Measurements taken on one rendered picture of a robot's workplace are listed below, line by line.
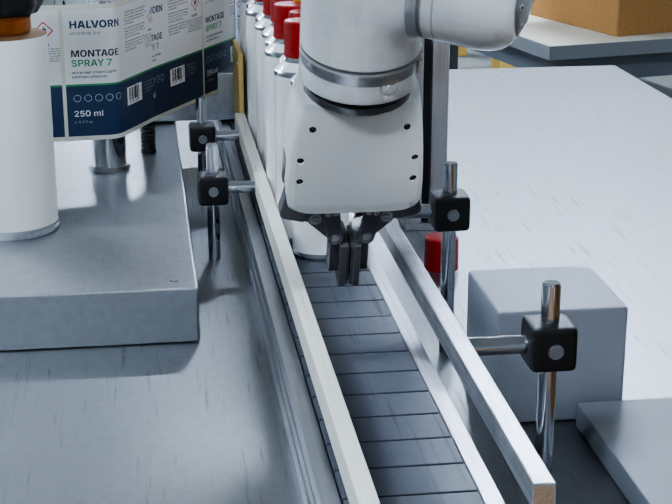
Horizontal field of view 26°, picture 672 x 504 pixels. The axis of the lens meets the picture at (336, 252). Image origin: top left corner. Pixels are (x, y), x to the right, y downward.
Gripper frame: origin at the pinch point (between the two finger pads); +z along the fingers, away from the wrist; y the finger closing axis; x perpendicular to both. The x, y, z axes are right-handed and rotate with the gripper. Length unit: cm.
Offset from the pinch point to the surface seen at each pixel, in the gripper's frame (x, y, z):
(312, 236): -15.4, 0.5, 9.9
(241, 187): -30.8, 5.7, 15.2
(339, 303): -3.9, -0.3, 8.2
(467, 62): -511, -142, 286
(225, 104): -69, 5, 30
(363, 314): -1.2, -1.9, 7.2
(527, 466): 37.9, -3.3, -15.8
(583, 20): -184, -81, 83
